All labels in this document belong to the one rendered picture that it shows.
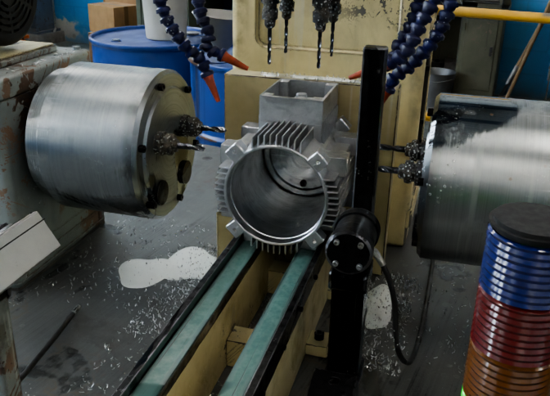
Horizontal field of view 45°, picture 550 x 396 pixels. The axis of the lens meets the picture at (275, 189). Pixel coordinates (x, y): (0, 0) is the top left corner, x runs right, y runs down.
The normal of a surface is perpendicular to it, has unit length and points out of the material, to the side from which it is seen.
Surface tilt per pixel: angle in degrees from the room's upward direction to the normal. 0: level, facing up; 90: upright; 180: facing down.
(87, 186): 107
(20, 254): 57
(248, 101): 90
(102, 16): 90
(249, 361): 0
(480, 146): 47
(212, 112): 90
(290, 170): 90
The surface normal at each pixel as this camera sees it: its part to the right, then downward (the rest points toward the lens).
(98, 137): -0.25, 0.01
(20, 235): 0.82, -0.41
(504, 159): -0.21, -0.25
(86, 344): 0.02, -0.92
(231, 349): -0.27, 0.36
